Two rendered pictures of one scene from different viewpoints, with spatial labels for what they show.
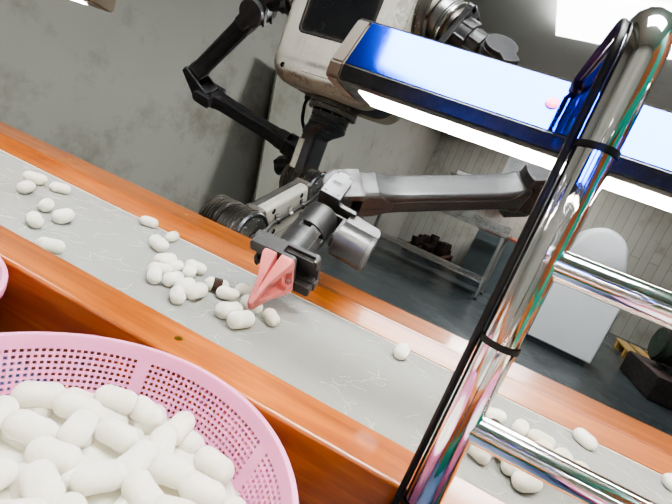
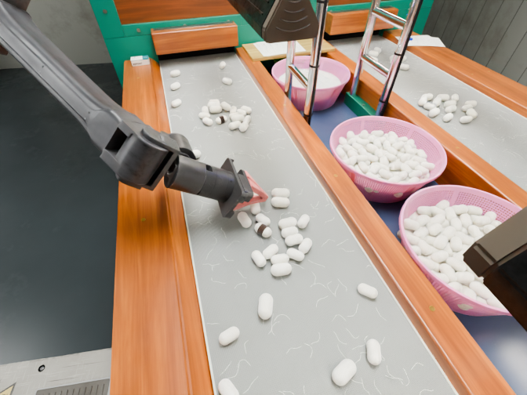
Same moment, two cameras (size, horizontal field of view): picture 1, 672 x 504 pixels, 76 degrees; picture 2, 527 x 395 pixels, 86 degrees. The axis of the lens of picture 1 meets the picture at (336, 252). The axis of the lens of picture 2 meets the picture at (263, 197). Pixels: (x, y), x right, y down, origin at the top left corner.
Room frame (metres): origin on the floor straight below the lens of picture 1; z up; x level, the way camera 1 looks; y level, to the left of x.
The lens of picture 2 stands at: (0.74, 0.41, 1.18)
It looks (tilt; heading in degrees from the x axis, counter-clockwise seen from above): 47 degrees down; 238
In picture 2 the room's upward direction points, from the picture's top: straight up
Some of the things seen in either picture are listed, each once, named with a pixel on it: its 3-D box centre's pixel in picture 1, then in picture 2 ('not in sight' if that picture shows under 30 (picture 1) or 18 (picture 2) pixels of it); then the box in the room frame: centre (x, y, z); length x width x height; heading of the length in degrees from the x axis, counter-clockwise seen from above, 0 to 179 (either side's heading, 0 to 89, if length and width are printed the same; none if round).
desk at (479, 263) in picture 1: (497, 260); not in sight; (7.14, -2.51, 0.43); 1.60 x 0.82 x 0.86; 157
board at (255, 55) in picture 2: not in sight; (287, 48); (0.04, -0.54, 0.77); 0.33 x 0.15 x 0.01; 166
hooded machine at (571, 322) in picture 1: (581, 290); not in sight; (4.48, -2.49, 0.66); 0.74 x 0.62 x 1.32; 65
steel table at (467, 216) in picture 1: (430, 235); not in sight; (6.07, -1.13, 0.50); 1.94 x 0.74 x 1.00; 67
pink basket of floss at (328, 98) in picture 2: not in sight; (309, 84); (0.09, -0.33, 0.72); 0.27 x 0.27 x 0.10
